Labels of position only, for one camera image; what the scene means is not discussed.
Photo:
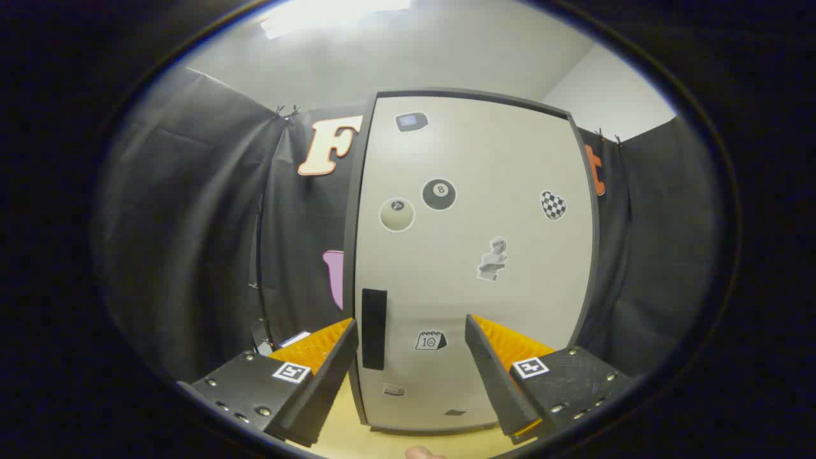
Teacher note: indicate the black backdrop cloth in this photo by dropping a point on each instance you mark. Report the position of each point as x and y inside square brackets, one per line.
[191, 223]

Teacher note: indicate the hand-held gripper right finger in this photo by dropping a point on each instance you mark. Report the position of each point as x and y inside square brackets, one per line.
[494, 376]

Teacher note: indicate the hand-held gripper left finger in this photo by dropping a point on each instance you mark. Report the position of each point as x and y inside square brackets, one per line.
[325, 389]

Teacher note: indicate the thin black stand pole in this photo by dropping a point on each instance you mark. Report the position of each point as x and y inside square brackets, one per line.
[259, 255]

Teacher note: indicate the dark grey cabinet body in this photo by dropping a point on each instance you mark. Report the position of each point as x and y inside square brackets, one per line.
[351, 223]

